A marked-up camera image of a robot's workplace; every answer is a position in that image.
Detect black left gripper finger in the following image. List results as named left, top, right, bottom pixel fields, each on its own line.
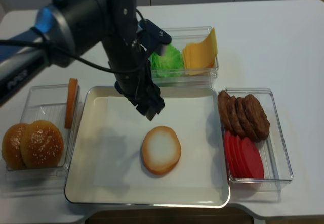
left=145, top=107, right=159, bottom=121

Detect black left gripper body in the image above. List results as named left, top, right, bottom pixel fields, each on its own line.
left=102, top=0, right=165, bottom=115

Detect black blue left robot arm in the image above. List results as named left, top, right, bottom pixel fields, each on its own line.
left=1, top=0, right=172, bottom=120

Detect green lettuce leaves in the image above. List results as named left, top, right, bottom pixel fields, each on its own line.
left=150, top=44, right=185, bottom=78

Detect clear lettuce cheese container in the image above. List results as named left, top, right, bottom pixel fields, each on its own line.
left=152, top=26, right=219, bottom=86

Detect yellow cheese slice stack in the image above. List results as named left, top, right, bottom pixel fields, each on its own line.
left=182, top=27, right=218, bottom=76

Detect cream rectangular tray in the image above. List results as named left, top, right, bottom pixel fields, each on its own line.
left=65, top=86, right=231, bottom=208

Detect white paper liner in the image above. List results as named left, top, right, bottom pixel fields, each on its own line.
left=94, top=96, right=222, bottom=188

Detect leftmost brown patty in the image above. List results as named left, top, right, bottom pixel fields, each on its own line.
left=218, top=90, right=234, bottom=133

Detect brown patty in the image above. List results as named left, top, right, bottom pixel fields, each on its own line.
left=235, top=97, right=258, bottom=142
left=242, top=94, right=270, bottom=140
left=218, top=90, right=234, bottom=133
left=227, top=96, right=246, bottom=138

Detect leftmost red tomato slice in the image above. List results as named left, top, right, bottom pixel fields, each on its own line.
left=224, top=131, right=237, bottom=178

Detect red tomato slice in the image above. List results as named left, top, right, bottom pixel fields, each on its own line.
left=235, top=135, right=248, bottom=178
left=240, top=137, right=264, bottom=179
left=229, top=135, right=241, bottom=178
left=224, top=131, right=237, bottom=178

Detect clear left bun container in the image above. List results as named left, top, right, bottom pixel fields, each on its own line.
left=5, top=84, right=83, bottom=182

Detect front brown patty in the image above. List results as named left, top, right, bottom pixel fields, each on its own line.
left=242, top=94, right=270, bottom=140

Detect right sesame top bun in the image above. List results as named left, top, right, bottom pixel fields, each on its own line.
left=20, top=120, right=64, bottom=168

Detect sesame bun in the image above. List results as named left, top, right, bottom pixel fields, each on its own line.
left=20, top=120, right=64, bottom=168
left=2, top=123, right=29, bottom=170

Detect clear patty tomato container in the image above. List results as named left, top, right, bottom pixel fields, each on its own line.
left=221, top=88, right=293, bottom=192

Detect front red tomato slice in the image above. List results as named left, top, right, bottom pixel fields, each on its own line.
left=240, top=137, right=264, bottom=179

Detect left sesame top bun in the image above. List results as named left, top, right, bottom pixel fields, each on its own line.
left=2, top=123, right=29, bottom=170

